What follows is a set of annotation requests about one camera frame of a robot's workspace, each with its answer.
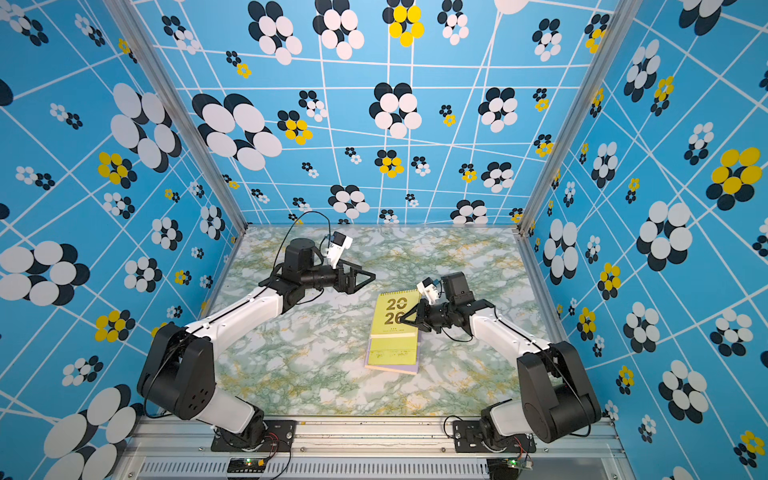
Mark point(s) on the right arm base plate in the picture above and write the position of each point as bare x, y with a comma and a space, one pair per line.
478, 436

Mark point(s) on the aluminium front rail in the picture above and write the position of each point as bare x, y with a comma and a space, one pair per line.
363, 448

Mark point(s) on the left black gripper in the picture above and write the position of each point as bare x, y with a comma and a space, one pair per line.
352, 287

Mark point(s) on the left green circuit board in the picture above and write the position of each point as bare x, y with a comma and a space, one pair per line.
242, 466

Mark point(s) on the right green circuit board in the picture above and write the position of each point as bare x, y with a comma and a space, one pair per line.
506, 469

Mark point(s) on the green circuit board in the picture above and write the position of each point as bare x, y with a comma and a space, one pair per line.
506, 469
242, 466

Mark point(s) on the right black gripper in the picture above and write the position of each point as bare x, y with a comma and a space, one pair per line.
427, 326

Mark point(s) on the left aluminium corner post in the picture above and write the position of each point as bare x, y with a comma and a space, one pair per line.
128, 22

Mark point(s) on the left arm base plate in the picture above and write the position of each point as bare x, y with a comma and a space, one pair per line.
269, 436

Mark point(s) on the green desk calendar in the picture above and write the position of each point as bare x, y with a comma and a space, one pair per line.
391, 342

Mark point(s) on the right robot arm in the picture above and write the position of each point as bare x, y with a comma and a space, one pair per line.
556, 396

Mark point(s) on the purple calendar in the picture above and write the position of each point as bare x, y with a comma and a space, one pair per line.
411, 369

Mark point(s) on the right aluminium corner post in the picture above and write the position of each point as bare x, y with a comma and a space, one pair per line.
620, 23

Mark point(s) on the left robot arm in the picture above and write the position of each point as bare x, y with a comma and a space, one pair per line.
179, 372

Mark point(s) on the aluminium corner post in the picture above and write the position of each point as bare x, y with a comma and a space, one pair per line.
128, 22
620, 23

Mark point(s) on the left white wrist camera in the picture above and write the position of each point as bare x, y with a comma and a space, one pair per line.
338, 243

